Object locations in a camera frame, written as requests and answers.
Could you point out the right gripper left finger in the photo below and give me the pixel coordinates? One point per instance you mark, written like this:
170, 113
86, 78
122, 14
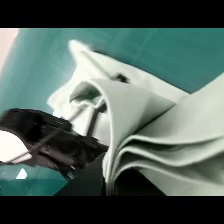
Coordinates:
87, 181

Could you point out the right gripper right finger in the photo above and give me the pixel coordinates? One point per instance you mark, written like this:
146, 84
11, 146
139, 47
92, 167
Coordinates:
136, 185

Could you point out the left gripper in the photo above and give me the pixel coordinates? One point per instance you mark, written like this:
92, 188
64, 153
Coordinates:
56, 140

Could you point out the white shirt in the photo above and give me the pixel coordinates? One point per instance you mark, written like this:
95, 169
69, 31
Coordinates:
143, 113

